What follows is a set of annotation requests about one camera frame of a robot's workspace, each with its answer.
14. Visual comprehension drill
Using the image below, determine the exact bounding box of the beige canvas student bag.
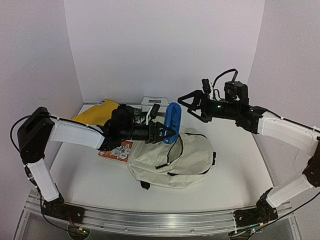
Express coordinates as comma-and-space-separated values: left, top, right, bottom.
127, 127, 217, 189

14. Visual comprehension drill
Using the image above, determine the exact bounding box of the blue pencil case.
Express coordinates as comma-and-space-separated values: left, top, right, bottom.
164, 102, 182, 138

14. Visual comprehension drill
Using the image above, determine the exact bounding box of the dark Three Days book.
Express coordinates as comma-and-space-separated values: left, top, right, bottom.
129, 106, 151, 125

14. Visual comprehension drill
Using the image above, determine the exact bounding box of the white box with photo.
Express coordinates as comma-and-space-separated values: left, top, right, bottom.
141, 96, 168, 106

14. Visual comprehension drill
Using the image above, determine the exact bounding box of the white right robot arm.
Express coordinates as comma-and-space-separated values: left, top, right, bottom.
177, 79, 320, 227

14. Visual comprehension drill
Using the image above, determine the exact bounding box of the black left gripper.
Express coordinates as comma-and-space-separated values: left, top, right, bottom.
119, 120, 176, 144

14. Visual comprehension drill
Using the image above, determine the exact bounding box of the yellow hardcover book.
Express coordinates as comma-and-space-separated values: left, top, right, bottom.
72, 98, 120, 126

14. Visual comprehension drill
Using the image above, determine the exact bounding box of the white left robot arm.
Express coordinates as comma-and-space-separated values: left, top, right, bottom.
14, 104, 179, 218

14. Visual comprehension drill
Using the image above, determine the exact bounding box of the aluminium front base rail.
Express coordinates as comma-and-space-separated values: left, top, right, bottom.
23, 192, 296, 232

